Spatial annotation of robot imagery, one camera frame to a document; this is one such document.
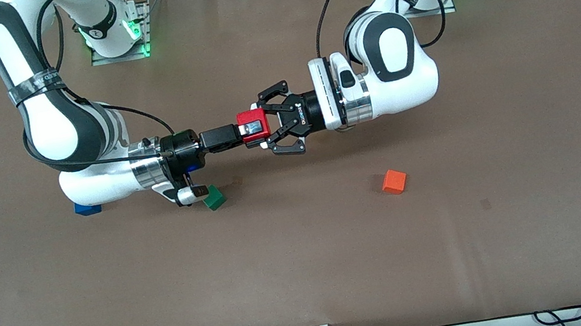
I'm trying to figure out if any blue cube block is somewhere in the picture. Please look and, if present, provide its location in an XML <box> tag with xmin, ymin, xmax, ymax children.
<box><xmin>74</xmin><ymin>200</ymin><xmax>104</xmax><ymax>218</ymax></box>

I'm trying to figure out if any red cube block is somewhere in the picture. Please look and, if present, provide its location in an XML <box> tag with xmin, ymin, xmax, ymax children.
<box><xmin>235</xmin><ymin>107</ymin><xmax>274</xmax><ymax>150</ymax></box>

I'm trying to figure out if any black looped cable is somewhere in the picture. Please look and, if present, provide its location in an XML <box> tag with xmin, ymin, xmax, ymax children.
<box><xmin>533</xmin><ymin>304</ymin><xmax>581</xmax><ymax>326</ymax></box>

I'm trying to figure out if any green cube block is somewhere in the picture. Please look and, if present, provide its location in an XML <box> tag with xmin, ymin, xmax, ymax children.
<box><xmin>200</xmin><ymin>183</ymin><xmax>229</xmax><ymax>212</ymax></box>

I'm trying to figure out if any orange cube block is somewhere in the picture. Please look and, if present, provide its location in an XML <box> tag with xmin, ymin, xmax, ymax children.
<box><xmin>379</xmin><ymin>167</ymin><xmax>410</xmax><ymax>198</ymax></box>

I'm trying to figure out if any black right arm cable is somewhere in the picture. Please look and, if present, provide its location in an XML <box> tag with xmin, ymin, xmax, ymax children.
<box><xmin>0</xmin><ymin>0</ymin><xmax>179</xmax><ymax>180</ymax></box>

